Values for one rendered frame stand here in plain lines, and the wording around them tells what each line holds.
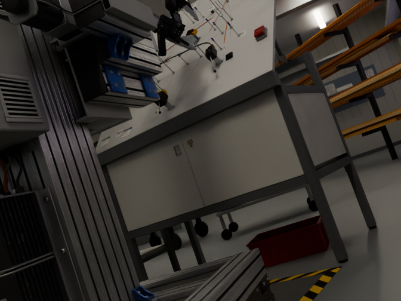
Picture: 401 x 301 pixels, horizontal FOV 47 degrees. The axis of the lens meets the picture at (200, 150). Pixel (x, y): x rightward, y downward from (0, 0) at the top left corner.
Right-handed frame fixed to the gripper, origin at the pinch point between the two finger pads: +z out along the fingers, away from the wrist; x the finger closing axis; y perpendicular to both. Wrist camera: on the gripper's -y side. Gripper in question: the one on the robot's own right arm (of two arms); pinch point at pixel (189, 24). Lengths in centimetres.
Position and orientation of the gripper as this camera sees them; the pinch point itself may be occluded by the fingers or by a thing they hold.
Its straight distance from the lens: 227.9
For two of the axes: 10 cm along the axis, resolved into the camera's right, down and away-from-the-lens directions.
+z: 5.5, 8.0, 2.2
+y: 2.9, -4.3, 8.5
